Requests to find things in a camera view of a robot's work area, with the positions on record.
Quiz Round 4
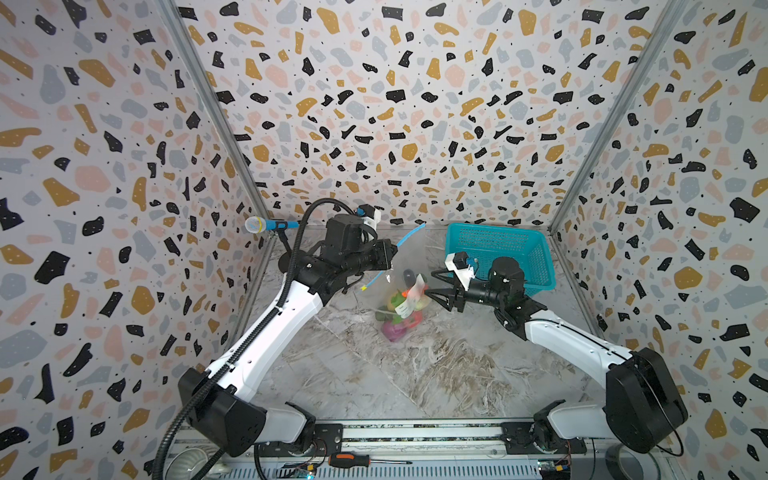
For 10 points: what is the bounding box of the dark avocado toy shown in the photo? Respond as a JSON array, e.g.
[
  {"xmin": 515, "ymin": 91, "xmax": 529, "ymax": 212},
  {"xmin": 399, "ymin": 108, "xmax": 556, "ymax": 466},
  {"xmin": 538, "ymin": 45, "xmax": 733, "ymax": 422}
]
[{"xmin": 403, "ymin": 269, "xmax": 417, "ymax": 289}]

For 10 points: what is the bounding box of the orange carrot toy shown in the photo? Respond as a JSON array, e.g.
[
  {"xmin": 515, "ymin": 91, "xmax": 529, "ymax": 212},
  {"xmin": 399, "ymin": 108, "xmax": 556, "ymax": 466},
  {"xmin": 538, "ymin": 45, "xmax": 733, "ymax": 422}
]
[{"xmin": 402, "ymin": 284, "xmax": 428, "ymax": 301}]

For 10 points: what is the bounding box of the clear zip top bag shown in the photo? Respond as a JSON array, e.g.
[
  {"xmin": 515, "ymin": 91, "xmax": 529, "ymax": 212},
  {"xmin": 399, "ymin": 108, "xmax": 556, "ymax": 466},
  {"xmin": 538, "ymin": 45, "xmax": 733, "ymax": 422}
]
[{"xmin": 357, "ymin": 223, "xmax": 444, "ymax": 342}]

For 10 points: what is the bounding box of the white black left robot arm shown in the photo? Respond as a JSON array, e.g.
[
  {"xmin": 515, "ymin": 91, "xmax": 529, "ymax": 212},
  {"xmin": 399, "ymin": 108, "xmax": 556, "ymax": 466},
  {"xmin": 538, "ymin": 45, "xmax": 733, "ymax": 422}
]
[{"xmin": 179, "ymin": 206, "xmax": 397, "ymax": 457}]

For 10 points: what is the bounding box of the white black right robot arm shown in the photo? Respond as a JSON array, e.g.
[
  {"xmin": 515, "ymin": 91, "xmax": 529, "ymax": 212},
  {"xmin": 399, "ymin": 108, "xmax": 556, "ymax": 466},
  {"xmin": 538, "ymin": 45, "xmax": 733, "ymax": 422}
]
[{"xmin": 426, "ymin": 252, "xmax": 689, "ymax": 454}]

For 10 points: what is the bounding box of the teal plastic basket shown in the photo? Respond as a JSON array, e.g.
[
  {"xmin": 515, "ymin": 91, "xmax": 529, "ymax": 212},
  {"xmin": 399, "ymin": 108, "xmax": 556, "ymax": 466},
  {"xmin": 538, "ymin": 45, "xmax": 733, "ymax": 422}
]
[{"xmin": 445, "ymin": 223, "xmax": 556, "ymax": 297}]

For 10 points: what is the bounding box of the black microphone stand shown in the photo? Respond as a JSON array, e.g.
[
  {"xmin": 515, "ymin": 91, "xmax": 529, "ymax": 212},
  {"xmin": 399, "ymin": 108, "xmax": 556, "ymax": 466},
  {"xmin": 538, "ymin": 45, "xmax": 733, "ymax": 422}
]
[{"xmin": 273, "ymin": 220, "xmax": 300, "ymax": 259}]

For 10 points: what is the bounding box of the blue microphone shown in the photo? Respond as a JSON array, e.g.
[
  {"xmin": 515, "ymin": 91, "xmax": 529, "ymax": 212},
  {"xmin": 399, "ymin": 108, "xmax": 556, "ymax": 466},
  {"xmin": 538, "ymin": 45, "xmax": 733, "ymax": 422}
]
[{"xmin": 245, "ymin": 216, "xmax": 299, "ymax": 234}]

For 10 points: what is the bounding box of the grey tape roll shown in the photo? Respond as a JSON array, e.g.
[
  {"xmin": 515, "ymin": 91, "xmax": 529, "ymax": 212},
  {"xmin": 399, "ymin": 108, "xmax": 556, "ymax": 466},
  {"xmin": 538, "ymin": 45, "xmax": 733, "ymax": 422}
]
[{"xmin": 605, "ymin": 444, "xmax": 662, "ymax": 480}]

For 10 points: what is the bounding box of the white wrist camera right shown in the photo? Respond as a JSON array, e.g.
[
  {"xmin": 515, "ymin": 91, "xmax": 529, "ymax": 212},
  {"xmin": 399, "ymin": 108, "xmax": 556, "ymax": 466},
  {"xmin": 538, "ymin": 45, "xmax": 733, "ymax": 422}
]
[{"xmin": 445, "ymin": 252, "xmax": 475, "ymax": 291}]

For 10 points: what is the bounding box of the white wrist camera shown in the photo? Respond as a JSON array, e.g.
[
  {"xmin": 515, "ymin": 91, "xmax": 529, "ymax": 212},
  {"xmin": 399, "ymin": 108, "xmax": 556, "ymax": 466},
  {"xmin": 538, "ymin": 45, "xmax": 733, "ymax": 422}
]
[
  {"xmin": 445, "ymin": 252, "xmax": 475, "ymax": 291},
  {"xmin": 357, "ymin": 204, "xmax": 381, "ymax": 231}
]

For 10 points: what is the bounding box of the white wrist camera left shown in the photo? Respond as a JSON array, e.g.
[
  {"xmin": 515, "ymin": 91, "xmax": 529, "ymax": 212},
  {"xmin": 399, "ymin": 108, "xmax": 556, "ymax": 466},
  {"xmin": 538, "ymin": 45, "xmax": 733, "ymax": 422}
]
[{"xmin": 357, "ymin": 204, "xmax": 381, "ymax": 231}]

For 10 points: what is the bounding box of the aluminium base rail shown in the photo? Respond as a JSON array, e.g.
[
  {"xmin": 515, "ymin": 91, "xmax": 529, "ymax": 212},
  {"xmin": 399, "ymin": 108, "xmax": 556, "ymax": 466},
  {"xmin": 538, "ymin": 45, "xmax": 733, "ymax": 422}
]
[{"xmin": 167, "ymin": 416, "xmax": 685, "ymax": 480}]

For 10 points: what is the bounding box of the orange handle screwdriver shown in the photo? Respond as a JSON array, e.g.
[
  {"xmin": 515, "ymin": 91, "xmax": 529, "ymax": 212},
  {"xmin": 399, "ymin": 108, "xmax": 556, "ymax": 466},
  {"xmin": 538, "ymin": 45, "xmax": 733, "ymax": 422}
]
[{"xmin": 327, "ymin": 452, "xmax": 412, "ymax": 469}]

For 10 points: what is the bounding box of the black corrugated cable hose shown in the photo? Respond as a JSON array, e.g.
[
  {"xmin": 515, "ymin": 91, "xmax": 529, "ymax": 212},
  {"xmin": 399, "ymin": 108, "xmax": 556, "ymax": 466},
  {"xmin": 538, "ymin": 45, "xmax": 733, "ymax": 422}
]
[{"xmin": 151, "ymin": 197, "xmax": 355, "ymax": 480}]

